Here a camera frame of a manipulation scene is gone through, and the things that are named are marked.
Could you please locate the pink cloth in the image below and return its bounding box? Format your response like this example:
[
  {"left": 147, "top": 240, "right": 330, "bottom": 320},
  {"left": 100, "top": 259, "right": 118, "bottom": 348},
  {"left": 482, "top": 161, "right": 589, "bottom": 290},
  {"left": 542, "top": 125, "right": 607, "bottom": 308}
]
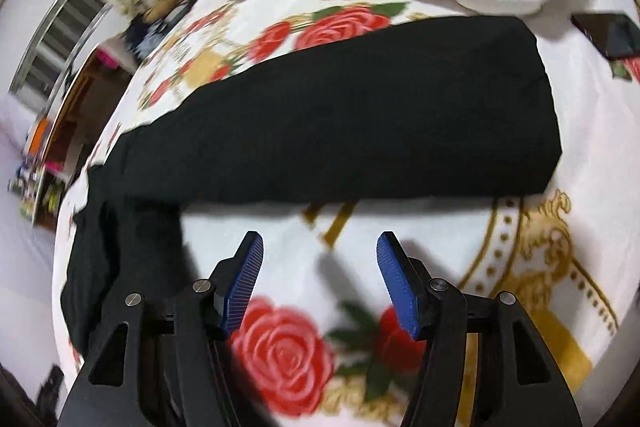
[{"left": 95, "top": 49, "right": 123, "bottom": 70}]

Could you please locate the barred window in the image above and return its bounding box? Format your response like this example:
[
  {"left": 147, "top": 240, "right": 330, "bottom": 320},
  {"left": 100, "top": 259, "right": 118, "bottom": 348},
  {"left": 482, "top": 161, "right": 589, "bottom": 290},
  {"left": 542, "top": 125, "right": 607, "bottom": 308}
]
[{"left": 10, "top": 0, "right": 113, "bottom": 108}]

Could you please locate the pile of clothes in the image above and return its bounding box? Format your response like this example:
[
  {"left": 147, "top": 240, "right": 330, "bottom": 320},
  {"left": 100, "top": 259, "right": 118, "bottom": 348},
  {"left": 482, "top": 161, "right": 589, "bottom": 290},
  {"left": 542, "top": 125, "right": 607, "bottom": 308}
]
[{"left": 122, "top": 2, "right": 191, "bottom": 58}]

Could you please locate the black sweater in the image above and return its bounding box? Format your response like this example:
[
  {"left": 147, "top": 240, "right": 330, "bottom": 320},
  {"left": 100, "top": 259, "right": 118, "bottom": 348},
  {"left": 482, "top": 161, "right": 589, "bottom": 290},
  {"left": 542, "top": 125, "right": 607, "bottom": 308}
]
[{"left": 60, "top": 14, "right": 563, "bottom": 355}]

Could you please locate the floral printed blanket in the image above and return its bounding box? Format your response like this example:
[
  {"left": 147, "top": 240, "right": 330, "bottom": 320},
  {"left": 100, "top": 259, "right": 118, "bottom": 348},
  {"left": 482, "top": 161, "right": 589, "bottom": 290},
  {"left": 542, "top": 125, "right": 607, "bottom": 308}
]
[{"left": 52, "top": 0, "right": 640, "bottom": 427}]

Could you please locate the orange box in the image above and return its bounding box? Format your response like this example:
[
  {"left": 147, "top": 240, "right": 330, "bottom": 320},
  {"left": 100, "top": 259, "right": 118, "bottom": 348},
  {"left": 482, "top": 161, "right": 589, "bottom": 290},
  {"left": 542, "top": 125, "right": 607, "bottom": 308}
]
[{"left": 27, "top": 119, "right": 53, "bottom": 158}]

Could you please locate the black smartphone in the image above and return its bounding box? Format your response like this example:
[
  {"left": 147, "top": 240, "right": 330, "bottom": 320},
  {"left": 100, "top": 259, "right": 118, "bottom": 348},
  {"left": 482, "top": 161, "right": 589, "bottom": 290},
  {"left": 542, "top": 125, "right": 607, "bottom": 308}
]
[{"left": 571, "top": 12, "right": 640, "bottom": 60}]

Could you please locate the wooden desk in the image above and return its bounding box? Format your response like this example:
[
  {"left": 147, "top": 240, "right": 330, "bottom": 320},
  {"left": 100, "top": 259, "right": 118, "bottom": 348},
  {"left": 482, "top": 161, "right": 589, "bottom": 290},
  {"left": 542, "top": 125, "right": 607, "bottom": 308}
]
[{"left": 30, "top": 52, "right": 136, "bottom": 228}]

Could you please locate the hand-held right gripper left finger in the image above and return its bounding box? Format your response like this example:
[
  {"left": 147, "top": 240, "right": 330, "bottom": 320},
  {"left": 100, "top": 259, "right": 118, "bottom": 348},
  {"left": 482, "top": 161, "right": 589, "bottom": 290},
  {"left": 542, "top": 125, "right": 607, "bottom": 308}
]
[{"left": 60, "top": 231, "right": 266, "bottom": 427}]

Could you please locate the wooden shelf unit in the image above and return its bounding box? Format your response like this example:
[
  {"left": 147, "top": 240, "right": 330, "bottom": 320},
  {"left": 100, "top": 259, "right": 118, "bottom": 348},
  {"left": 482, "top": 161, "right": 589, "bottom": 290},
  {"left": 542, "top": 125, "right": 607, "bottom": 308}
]
[{"left": 10, "top": 117, "right": 66, "bottom": 228}]

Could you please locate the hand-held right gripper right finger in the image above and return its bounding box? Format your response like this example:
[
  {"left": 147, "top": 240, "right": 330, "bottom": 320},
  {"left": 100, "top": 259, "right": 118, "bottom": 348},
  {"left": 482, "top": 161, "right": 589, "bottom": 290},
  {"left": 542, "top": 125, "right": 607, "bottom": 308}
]
[{"left": 376, "top": 231, "right": 583, "bottom": 427}]

